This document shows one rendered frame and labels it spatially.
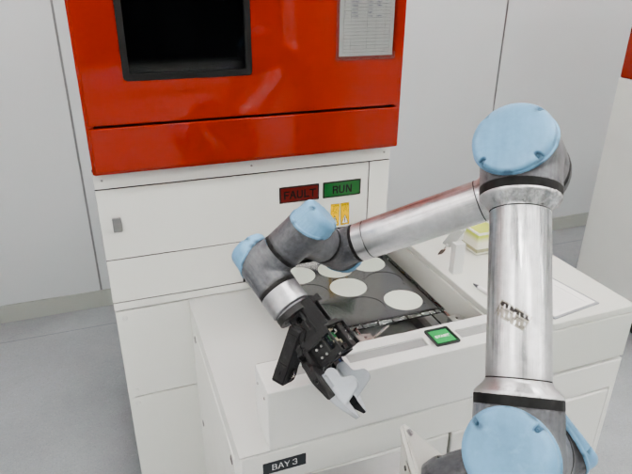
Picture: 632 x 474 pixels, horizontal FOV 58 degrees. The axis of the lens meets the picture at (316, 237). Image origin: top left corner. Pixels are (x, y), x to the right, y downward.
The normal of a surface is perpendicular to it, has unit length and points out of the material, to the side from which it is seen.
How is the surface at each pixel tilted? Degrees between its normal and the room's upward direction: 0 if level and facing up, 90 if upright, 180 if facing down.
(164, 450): 90
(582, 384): 90
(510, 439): 62
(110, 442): 0
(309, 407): 90
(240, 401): 0
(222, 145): 90
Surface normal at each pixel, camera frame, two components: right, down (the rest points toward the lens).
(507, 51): 0.35, 0.40
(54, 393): 0.00, -0.91
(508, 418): -0.52, -0.14
